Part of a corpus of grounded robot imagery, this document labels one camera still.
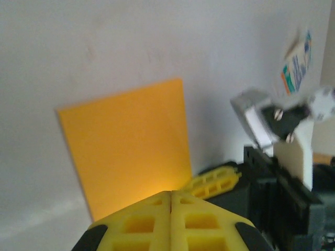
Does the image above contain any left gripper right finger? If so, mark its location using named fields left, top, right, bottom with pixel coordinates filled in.
left=170, top=191, right=273, bottom=251

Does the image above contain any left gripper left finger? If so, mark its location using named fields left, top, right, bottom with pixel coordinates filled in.
left=70, top=190, right=172, bottom=251

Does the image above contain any orange paper sheet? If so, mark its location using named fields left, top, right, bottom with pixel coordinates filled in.
left=56, top=77, right=193, bottom=223

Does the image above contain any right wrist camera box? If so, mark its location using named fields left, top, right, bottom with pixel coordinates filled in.
left=230, top=87, right=315, bottom=191

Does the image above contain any small blue printed packet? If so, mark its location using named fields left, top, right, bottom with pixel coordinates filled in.
left=280, top=29, right=314, bottom=95

